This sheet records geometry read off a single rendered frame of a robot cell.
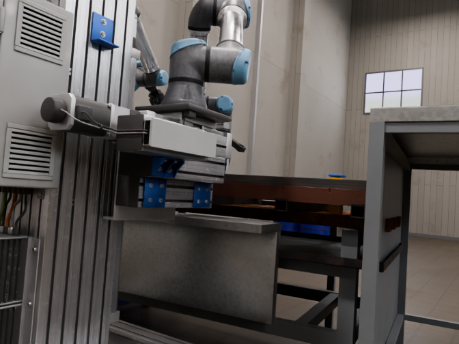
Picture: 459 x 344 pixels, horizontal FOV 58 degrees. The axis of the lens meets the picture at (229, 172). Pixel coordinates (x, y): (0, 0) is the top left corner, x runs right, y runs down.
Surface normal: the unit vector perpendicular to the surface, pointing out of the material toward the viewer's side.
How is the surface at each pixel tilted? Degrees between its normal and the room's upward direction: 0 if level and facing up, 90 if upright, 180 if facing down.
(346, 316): 90
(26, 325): 90
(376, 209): 90
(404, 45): 90
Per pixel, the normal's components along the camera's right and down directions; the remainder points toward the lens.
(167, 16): 0.83, 0.03
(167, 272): -0.45, -0.07
